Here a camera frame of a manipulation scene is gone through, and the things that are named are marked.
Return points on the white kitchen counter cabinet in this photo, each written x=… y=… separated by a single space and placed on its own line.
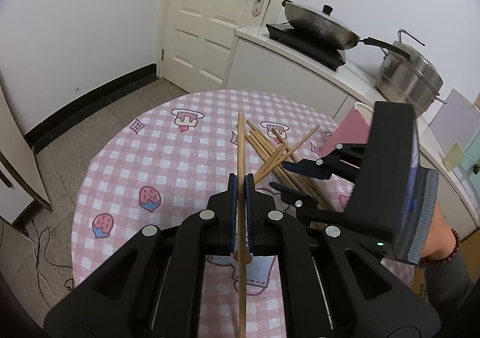
x=259 y=63

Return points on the pink checkered tablecloth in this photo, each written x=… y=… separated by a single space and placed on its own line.
x=164 y=166

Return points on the black induction cooktop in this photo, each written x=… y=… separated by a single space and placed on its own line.
x=307 y=44

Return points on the stainless steel steamer pot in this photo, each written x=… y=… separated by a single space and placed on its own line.
x=415 y=81

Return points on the pink cylindrical utensil holder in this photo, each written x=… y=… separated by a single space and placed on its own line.
x=354 y=129

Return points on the steel wok with lid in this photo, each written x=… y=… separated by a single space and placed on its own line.
x=325 y=27

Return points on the white cutting board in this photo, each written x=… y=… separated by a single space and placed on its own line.
x=457 y=121

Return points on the light green plastic cup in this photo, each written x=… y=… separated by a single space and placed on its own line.
x=454 y=156

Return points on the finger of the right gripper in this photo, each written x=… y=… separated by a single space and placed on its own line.
x=305 y=205
x=308 y=168

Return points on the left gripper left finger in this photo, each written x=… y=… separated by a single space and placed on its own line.
x=152 y=285

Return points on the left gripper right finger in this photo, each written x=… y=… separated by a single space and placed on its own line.
x=330 y=285

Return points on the person's right hand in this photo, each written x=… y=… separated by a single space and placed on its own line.
x=441 y=240

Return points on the white board with wood frame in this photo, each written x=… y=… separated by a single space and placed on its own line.
x=21 y=183

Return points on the cream panel door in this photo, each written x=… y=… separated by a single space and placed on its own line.
x=197 y=35

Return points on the dark sleeve right forearm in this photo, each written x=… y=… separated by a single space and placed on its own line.
x=448 y=283

